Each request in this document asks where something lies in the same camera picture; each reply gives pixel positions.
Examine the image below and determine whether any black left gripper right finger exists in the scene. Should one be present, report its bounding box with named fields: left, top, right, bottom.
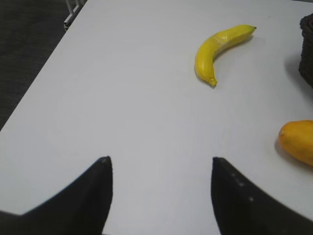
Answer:
left=211, top=157, right=313, bottom=235

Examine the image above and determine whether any yellow banana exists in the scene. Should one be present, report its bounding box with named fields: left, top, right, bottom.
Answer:
left=194, top=24, right=256, bottom=88

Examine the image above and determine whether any white metal frame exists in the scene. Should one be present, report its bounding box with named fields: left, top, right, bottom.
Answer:
left=63, top=0, right=87, bottom=31

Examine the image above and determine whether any yellow mango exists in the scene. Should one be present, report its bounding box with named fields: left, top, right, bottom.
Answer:
left=278, top=120, right=313, bottom=166

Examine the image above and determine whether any dark woven basket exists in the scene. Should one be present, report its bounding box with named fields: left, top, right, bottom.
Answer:
left=298, top=14, right=313, bottom=88

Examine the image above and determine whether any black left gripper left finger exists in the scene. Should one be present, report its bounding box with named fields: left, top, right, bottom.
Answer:
left=0, top=156, right=113, bottom=235

